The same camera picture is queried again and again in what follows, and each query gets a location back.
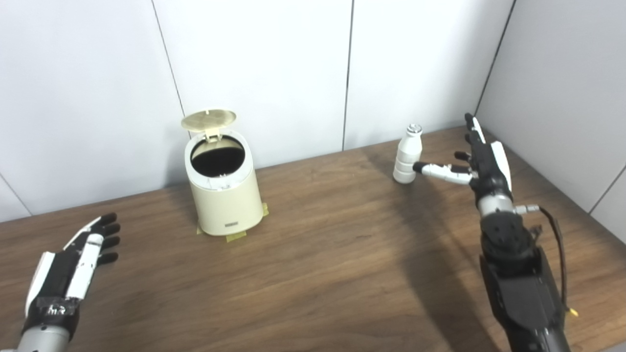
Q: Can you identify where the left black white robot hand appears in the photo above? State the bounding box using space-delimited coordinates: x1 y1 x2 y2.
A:
22 212 121 340

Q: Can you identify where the small white plastic bottle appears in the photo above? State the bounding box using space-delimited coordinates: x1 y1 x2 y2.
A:
393 124 423 184

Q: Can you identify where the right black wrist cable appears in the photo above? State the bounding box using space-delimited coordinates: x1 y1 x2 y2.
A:
514 204 570 313

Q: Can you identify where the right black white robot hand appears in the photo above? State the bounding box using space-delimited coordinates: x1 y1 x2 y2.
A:
413 113 514 200

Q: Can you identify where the cream-colored plastic bin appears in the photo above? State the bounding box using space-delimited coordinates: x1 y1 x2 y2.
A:
184 130 265 237

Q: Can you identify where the cream round bin lid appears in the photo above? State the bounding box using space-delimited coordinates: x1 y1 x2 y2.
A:
181 110 237 142

